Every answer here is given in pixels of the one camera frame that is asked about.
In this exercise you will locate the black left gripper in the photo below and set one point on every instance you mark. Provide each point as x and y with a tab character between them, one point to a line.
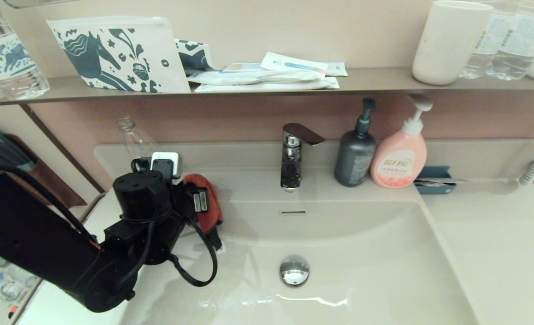
183	203

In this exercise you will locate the orange microfibre cloth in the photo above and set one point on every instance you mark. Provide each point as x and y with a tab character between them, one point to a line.
213	203

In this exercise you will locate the clear plastic bottle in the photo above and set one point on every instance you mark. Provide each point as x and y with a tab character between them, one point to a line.
136	140

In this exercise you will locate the chrome faucet lever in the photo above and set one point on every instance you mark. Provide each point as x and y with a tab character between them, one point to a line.
303	133

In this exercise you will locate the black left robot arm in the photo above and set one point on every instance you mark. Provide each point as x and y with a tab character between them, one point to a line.
45	253

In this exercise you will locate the chrome faucet body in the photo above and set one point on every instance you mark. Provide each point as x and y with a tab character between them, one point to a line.
290	167

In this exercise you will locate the white sink basin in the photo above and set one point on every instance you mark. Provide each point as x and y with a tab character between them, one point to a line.
362	253

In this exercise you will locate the chrome drain stopper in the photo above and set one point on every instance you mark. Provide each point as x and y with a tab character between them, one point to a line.
294	270

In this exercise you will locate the dark grey pump bottle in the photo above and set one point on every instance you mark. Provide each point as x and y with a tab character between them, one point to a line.
353	158

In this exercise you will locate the flat white plastic packet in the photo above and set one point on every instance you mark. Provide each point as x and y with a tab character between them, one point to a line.
267	86

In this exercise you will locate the white crinkled plastic packet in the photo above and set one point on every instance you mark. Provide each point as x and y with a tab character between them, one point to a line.
249	77

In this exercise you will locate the white packet orange stripe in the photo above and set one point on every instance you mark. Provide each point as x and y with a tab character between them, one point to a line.
244	67

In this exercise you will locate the folded white blue print pouch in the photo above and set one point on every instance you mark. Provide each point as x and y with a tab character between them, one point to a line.
194	55

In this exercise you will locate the white packet blue toothbrush print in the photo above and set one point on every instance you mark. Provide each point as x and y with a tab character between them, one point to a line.
294	63

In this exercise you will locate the pink pump soap bottle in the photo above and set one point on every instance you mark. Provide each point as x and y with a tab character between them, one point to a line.
398	158

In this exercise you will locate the small white sachet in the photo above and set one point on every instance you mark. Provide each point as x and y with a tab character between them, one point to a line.
336	69

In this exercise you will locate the white pouch blue horse print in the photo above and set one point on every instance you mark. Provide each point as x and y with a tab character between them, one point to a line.
111	58

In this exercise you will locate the blue soap tray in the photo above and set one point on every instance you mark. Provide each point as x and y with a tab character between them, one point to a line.
432	172

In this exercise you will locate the dark grey slipper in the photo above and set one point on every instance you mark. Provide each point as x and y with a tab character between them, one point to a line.
2	149

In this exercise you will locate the thin silver packet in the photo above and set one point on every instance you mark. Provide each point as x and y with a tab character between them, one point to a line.
447	180

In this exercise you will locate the blue deer label water bottle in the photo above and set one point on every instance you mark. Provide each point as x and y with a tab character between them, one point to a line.
8	54

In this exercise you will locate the white plastic cup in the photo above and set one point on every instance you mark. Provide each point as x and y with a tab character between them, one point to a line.
447	44

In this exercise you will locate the clear water bottle white label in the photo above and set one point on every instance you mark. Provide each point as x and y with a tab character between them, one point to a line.
516	48
478	53

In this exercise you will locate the brown leather wall pocket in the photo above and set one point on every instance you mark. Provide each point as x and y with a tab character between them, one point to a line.
59	189

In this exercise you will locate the dark brown wall trim strip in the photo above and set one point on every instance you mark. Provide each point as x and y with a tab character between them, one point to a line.
63	149

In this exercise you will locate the taupe wall shelf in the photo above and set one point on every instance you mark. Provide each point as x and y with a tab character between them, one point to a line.
375	80

